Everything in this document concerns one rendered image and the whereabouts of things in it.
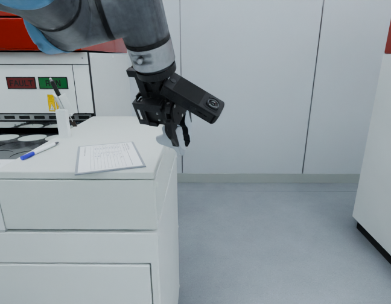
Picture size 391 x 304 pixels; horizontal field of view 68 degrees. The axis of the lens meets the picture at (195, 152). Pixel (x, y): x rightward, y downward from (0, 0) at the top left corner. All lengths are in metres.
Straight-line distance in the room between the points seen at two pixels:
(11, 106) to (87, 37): 1.00
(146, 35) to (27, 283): 0.66
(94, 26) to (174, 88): 0.16
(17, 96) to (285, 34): 2.14
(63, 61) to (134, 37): 0.86
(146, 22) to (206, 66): 2.23
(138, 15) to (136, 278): 0.58
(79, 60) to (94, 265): 0.81
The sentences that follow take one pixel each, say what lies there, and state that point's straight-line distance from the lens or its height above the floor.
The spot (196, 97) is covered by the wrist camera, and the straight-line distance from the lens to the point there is 0.52.
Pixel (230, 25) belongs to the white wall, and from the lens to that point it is 2.71.
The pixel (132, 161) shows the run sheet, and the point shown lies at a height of 0.97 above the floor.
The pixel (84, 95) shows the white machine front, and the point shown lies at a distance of 1.29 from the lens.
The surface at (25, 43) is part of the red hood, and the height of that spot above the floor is 1.25.
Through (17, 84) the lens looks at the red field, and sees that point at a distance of 1.40.
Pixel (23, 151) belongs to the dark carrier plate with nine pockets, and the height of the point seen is 0.90.
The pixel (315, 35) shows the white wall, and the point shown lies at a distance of 2.87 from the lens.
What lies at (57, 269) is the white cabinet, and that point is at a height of 0.71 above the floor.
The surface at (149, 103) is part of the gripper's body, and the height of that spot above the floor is 1.12.
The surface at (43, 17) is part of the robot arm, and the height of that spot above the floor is 1.24.
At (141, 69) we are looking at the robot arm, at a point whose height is 1.18.
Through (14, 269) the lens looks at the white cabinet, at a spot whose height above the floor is 0.71.
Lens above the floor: 1.20
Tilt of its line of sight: 18 degrees down
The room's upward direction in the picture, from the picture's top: straight up
